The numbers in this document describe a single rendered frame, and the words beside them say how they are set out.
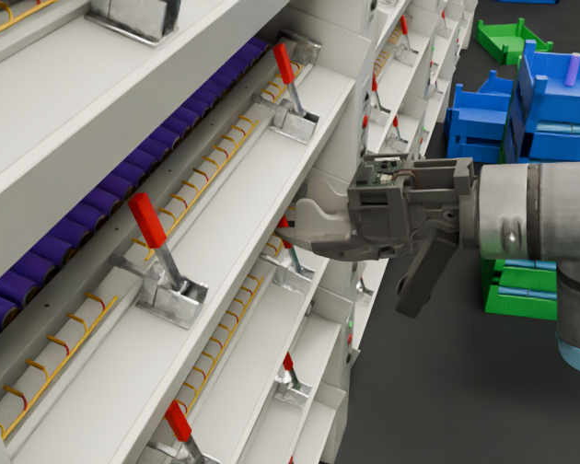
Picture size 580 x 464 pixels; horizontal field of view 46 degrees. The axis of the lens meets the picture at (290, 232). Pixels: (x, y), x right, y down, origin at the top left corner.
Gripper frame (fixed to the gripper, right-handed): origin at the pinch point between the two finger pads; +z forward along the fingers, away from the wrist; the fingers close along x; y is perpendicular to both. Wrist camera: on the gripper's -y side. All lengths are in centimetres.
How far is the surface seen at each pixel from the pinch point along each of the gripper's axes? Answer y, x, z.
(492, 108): -55, -153, -5
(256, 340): -6.7, 10.1, 1.9
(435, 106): -45, -135, 9
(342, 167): -0.9, -16.0, -1.6
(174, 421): 0.6, 27.2, 0.4
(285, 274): -5.8, 0.1, 1.8
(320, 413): -44.9, -13.7, 9.7
